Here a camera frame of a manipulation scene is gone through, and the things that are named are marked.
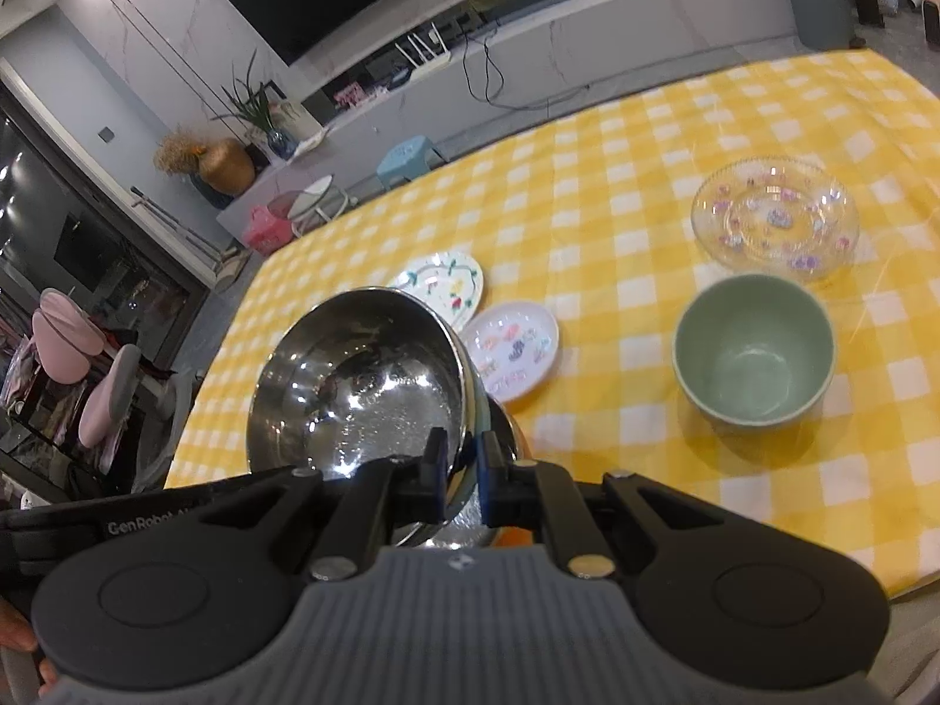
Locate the pink office chair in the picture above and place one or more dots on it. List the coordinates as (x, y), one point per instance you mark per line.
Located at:
(70, 345)

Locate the grey wall switch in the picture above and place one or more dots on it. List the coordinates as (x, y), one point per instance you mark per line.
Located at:
(106, 135)

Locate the light blue stool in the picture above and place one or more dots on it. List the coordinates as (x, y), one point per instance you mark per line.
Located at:
(402, 158)

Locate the person's left hand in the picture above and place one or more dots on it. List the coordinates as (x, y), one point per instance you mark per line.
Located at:
(15, 628)

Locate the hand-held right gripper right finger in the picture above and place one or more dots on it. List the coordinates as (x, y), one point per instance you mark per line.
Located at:
(484, 479)

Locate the small white patterned plate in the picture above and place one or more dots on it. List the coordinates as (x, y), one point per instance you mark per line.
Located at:
(514, 349)

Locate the green ceramic bowl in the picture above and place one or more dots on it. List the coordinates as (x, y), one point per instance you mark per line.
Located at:
(753, 360)

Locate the pink box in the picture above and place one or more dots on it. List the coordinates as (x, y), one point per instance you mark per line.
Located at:
(351, 95)

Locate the dark glass sliding door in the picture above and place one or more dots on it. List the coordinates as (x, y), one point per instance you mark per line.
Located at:
(88, 250)

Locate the yellow checked tablecloth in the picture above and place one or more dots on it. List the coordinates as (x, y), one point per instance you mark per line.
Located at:
(587, 198)

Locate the green plant in blue vase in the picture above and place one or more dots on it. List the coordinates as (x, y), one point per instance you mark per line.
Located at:
(272, 128)

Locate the white fruit-print plate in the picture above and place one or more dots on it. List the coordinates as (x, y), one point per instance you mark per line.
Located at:
(448, 283)

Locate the orange and blue bowl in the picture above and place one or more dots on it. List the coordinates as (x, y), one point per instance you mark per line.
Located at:
(510, 537)

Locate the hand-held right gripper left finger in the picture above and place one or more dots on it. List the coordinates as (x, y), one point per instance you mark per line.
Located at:
(440, 486)

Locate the grey television cabinet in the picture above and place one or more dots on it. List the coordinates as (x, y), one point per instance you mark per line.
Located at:
(587, 44)

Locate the dried flower bunch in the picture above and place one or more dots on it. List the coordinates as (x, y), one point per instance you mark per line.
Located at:
(176, 150)

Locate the stainless steel bowl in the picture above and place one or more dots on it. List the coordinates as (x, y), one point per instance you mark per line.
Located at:
(352, 382)
(507, 433)

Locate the white router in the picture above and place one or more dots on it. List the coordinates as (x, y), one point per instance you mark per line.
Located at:
(426, 59)

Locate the clear glass flower-print plate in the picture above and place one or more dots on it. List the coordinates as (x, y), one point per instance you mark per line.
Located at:
(778, 217)

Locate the pink bag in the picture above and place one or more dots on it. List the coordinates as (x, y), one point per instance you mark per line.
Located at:
(266, 231)

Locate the glass-top round stool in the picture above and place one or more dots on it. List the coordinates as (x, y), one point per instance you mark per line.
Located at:
(312, 198)

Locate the gold round vase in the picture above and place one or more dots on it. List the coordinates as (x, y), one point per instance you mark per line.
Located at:
(226, 165)

